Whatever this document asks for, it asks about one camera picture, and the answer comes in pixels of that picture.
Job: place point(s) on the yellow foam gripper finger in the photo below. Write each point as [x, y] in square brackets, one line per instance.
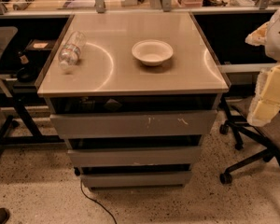
[266, 103]

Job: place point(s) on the grey drawer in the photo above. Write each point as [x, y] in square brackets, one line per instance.
[136, 180]
[134, 156]
[100, 125]

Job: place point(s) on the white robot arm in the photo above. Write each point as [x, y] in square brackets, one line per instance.
[268, 35]

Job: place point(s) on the grey three-drawer cabinet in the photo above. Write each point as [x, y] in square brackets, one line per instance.
[108, 79]

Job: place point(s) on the black office chair right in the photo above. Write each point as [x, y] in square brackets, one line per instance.
[268, 136]

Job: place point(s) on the white ceramic bowl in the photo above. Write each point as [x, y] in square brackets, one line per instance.
[152, 52]

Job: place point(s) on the clear plastic water bottle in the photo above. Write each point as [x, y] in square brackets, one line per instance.
[71, 50]

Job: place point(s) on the black box under bench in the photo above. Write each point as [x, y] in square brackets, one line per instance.
[33, 59]

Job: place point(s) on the dark shoe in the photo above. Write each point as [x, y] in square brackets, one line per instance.
[4, 215]

